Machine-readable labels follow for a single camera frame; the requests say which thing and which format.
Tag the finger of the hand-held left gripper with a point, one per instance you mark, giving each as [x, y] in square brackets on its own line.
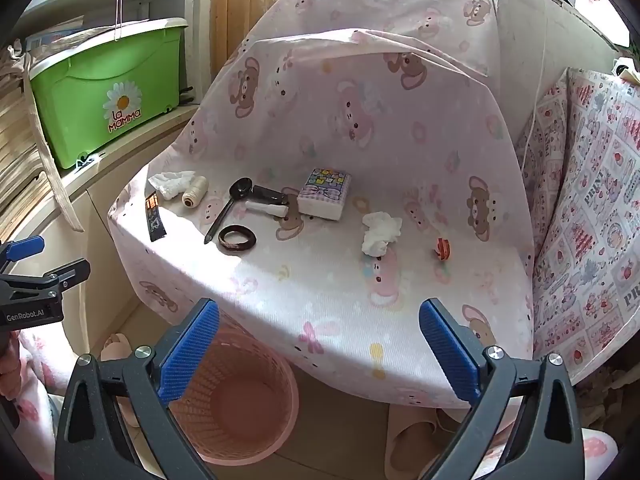
[70, 272]
[27, 248]

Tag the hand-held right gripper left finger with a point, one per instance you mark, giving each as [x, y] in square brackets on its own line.
[192, 350]

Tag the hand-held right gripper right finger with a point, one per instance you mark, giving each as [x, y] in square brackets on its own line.
[450, 350]

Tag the pink plastic waste basket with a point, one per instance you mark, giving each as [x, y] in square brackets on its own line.
[245, 410]

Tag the black sachet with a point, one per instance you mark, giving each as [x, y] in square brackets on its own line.
[154, 220]

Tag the white tissue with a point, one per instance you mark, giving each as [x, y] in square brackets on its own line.
[380, 232]
[170, 182]

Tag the cream thread spool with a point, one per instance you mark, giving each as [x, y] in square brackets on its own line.
[195, 191]

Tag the stack of worn books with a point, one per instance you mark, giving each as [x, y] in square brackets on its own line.
[20, 160]

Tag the beige slipper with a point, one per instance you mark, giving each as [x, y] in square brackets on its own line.
[415, 442]

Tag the person's left leg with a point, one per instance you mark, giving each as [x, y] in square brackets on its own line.
[30, 410]

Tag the person's leg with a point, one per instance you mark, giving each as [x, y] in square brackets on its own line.
[595, 450]
[30, 410]

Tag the pink bear print sheet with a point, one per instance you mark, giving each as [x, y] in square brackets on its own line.
[350, 285]

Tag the black plastic spoon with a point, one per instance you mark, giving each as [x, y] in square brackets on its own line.
[241, 187]

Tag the person's right leg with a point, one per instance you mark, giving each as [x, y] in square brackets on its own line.
[595, 450]

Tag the green plastic storage box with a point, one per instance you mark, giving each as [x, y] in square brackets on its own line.
[100, 70]

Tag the pink patchwork print blanket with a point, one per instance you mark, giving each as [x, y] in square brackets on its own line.
[590, 210]

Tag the purple patterned tissue box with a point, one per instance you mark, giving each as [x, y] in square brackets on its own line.
[325, 190]

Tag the blue white package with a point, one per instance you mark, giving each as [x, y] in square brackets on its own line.
[50, 40]

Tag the white board panel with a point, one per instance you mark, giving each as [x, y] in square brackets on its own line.
[550, 60]

